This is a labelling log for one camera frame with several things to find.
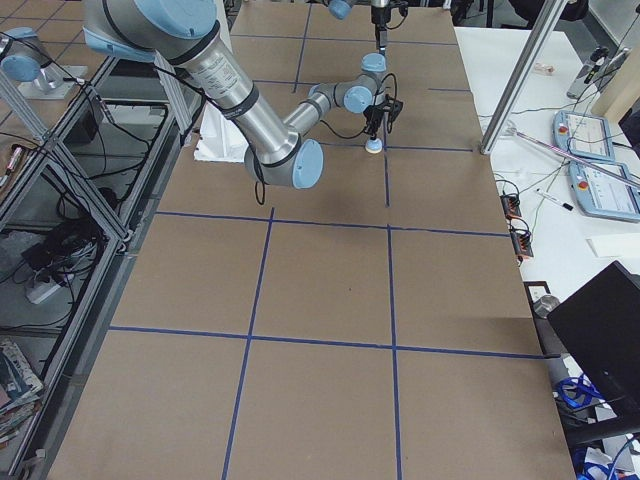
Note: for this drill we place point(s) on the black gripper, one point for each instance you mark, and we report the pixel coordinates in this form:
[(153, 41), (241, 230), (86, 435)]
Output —
[(379, 16), (373, 120)]

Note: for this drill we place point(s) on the blue bell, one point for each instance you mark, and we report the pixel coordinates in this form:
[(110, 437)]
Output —
[(374, 146)]

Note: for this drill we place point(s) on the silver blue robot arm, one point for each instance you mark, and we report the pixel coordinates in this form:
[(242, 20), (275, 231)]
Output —
[(340, 9), (187, 35)]

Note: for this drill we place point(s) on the upper orange circuit board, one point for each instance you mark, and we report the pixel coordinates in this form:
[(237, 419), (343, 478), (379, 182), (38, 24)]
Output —
[(511, 206)]

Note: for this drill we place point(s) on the orange circuit board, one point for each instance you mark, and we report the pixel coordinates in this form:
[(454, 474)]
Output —
[(511, 206), (522, 244)]

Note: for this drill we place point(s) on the lower orange circuit board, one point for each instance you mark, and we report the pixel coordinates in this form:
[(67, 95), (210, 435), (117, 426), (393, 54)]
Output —
[(522, 244)]

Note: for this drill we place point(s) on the black marker pen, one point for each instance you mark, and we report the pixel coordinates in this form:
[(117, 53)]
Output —
[(554, 200)]

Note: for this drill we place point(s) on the upper blue teach pendant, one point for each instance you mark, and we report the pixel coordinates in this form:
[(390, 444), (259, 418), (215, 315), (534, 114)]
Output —
[(583, 135)]

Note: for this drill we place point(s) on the blue teach pendant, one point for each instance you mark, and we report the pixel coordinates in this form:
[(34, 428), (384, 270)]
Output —
[(583, 135), (600, 195)]

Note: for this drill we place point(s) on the lower blue teach pendant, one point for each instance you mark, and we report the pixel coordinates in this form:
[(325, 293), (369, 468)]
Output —
[(600, 195)]

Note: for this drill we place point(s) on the black laptop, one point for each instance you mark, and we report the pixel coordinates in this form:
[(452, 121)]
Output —
[(599, 327)]

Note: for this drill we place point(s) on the stack of books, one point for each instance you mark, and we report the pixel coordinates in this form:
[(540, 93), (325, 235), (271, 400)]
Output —
[(20, 390)]

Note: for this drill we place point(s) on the aluminium frame post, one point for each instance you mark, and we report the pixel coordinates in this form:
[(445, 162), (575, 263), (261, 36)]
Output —
[(543, 27)]

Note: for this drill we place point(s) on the white camera pillar with base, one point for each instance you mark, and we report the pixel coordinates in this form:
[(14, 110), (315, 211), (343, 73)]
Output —
[(219, 139)]

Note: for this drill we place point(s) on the aluminium side rack frame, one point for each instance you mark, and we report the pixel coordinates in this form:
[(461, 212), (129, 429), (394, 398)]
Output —
[(82, 148)]

